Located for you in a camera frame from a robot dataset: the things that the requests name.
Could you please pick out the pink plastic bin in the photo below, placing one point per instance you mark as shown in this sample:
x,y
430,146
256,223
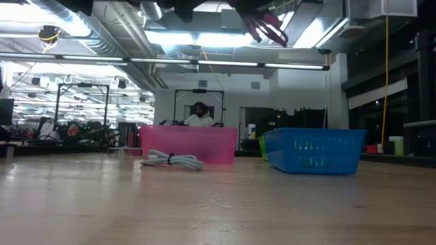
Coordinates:
x,y
190,144

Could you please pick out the long LED light bar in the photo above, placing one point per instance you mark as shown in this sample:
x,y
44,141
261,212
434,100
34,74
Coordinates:
x,y
225,63

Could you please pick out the person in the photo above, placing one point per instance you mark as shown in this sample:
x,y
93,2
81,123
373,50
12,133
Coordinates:
x,y
201,119

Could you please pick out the black computer monitor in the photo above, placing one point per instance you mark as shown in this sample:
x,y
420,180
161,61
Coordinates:
x,y
262,117

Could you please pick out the white bottle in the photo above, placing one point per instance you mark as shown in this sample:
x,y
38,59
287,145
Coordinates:
x,y
251,131

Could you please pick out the green slotted plastic basket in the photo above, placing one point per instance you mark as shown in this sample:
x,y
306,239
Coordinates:
x,y
262,148

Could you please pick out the black slotted rack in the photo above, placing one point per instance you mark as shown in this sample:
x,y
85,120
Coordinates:
x,y
306,119

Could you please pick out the blue slotted plastic basket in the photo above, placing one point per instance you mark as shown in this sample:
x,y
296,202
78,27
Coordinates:
x,y
316,160

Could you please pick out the dark monitor screen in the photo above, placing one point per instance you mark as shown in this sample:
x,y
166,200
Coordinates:
x,y
6,112

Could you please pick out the small red box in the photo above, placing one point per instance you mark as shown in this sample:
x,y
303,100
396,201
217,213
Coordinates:
x,y
371,149

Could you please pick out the green white container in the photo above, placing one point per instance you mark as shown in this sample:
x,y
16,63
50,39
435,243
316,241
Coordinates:
x,y
396,148

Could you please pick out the grey horizontal bar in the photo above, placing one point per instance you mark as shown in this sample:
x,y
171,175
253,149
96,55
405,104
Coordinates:
x,y
420,124

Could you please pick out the silver ventilation duct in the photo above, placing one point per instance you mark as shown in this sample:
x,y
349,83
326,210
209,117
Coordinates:
x,y
151,8

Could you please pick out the black rig frame with camera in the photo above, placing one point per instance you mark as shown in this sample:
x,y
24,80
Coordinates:
x,y
84,85
199,90

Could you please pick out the black vertical post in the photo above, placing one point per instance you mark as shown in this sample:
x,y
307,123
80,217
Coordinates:
x,y
425,85

